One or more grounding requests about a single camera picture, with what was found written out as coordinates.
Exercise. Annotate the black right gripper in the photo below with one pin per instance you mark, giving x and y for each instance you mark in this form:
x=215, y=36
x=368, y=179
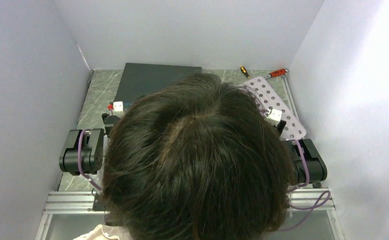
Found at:
x=281, y=125

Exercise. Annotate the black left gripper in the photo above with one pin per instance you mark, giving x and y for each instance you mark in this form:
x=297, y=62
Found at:
x=107, y=119

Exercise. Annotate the pink music stand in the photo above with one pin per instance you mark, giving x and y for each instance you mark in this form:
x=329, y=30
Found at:
x=267, y=98

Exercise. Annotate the dark network switch box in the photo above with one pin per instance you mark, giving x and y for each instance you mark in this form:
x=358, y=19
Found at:
x=141, y=79

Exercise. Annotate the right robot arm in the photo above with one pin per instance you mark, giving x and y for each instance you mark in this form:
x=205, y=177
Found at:
x=308, y=165

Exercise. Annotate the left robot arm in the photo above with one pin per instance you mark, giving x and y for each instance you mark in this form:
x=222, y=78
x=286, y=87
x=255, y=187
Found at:
x=82, y=152

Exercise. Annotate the person's head dark hair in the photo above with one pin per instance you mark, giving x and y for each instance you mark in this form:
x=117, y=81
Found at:
x=197, y=161

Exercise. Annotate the person's cream t-shirt torso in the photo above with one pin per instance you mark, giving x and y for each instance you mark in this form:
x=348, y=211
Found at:
x=104, y=232

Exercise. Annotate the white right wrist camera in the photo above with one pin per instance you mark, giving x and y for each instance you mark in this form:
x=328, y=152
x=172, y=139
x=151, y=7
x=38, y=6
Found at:
x=274, y=115

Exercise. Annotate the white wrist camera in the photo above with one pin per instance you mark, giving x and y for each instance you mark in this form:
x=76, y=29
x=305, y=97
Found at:
x=274, y=115
x=118, y=106

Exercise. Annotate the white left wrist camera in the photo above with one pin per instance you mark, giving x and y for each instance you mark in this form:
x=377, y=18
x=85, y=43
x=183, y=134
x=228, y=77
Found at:
x=118, y=106

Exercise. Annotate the aluminium table edge rail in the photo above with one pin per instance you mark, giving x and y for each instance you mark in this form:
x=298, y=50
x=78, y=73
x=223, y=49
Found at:
x=290, y=98

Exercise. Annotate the yellow handled screwdriver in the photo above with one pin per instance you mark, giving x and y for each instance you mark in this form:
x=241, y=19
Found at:
x=245, y=72

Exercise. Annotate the aluminium front frame rail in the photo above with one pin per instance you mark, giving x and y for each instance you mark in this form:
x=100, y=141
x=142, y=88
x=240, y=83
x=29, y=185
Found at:
x=81, y=202

